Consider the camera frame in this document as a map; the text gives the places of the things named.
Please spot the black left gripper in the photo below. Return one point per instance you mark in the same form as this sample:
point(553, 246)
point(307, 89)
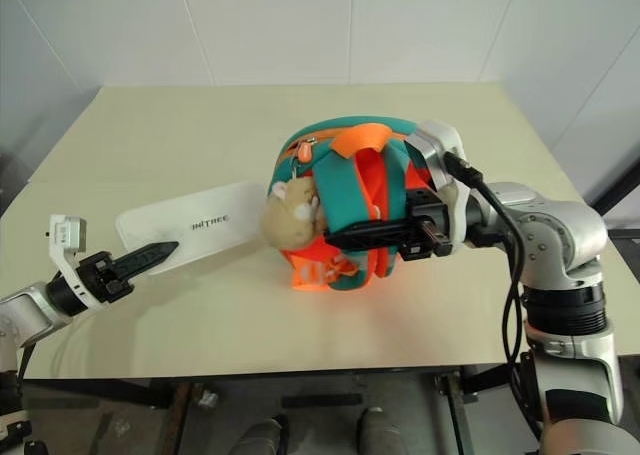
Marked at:
point(102, 281)

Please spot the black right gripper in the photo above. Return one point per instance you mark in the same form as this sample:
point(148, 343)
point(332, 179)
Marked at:
point(434, 232)

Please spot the orange and teal backpack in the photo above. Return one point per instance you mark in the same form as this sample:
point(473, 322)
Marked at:
point(350, 175)

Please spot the white flat box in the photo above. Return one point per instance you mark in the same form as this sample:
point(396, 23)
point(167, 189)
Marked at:
point(200, 222)

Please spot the beige plush hamster charm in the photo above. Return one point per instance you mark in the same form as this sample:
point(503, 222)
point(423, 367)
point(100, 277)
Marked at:
point(292, 215)

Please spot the black flat bar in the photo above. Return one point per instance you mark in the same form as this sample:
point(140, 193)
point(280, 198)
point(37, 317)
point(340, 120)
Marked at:
point(322, 400)

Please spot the dark rounded shape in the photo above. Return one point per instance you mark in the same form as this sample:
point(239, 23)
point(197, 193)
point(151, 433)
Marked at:
point(262, 437)
point(378, 432)

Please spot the dark background furniture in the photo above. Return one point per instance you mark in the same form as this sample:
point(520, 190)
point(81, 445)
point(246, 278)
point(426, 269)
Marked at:
point(625, 235)

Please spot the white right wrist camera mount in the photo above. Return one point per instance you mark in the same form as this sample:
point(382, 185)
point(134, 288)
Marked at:
point(440, 147)

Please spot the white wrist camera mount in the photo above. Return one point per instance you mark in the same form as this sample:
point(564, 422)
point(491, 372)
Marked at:
point(67, 235)
point(440, 147)

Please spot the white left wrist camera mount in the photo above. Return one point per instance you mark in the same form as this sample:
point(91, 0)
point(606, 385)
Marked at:
point(67, 235)

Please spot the grey metal table frame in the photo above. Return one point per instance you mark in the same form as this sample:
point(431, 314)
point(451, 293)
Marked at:
point(165, 400)

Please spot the small silver metal bracket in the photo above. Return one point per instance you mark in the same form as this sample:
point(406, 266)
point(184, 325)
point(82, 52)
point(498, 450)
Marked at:
point(207, 399)

